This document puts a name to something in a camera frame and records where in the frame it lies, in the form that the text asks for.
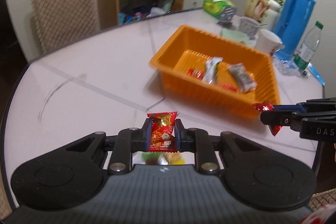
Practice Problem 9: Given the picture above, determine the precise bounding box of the yellow candy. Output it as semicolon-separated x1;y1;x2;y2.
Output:
163;152;186;165

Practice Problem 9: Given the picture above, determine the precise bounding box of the green candy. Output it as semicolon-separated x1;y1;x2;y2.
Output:
141;152;165;165

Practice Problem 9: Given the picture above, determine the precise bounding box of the red snack packet with pictures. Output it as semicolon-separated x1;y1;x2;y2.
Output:
147;111;177;152

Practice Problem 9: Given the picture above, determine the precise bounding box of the grey clear nut packet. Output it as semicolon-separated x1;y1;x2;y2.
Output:
228;63;257;93

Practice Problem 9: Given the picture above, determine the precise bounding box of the red crinkled candy pack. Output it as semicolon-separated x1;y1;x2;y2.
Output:
219;84;238;92

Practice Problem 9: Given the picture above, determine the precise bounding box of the silver foil snack packet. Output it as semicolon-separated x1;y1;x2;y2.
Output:
202;57;223;84

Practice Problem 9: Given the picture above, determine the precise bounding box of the small red snack bar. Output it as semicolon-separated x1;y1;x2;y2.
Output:
187;68;205;80

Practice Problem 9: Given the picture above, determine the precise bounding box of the red twist-wrapped candy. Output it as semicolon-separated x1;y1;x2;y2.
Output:
253;101;282;136

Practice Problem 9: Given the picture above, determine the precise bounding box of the blue flat box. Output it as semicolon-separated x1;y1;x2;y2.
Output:
307;63;325;86

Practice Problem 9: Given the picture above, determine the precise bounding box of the clear toothpick box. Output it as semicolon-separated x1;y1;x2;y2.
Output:
273;56;299;76

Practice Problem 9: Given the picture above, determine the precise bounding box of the round white dining table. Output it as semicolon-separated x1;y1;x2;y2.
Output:
0;7;328;212

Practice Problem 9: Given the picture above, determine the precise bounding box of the clear water bottle green cap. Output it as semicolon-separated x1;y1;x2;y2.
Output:
293;21;323;71

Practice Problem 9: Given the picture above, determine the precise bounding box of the orange plastic tray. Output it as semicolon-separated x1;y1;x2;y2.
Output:
150;25;280;118

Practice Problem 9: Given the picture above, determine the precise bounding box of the white cartoon mug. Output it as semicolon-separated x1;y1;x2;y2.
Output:
255;29;285;56

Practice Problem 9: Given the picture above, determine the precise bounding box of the blue thermos jug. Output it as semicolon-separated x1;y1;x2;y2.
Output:
273;0;316;60

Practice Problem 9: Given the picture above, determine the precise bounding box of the grey patterned mug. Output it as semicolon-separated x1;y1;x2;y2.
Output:
238;16;261;39

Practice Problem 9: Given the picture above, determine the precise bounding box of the green folded cloth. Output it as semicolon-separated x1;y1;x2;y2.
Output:
220;28;249;44

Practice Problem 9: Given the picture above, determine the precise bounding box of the white insulated bottle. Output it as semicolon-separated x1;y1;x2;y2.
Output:
261;0;281;31

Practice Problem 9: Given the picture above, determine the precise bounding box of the grey phone stand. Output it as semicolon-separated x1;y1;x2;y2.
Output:
218;5;237;25

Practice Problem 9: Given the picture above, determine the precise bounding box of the green tissue box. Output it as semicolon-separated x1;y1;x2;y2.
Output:
203;0;236;20

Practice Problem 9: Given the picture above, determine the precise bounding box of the beige quilted chair far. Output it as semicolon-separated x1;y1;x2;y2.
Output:
31;0;100;53

